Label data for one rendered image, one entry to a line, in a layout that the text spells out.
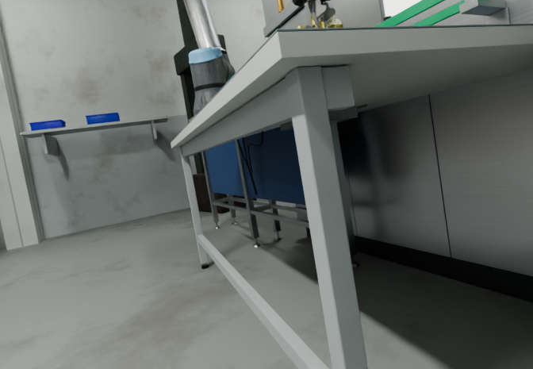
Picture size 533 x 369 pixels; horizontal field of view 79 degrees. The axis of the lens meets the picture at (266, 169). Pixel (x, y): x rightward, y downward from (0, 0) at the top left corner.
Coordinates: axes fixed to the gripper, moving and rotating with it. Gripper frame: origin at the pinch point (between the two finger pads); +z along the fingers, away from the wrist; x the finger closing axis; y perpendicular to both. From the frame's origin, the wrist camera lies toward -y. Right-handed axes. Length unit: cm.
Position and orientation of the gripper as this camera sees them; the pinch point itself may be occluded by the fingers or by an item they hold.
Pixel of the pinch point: (320, 25)
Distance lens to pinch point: 131.5
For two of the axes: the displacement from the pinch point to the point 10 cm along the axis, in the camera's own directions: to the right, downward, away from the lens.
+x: 6.8, -1.5, 7.1
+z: 1.6, 9.9, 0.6
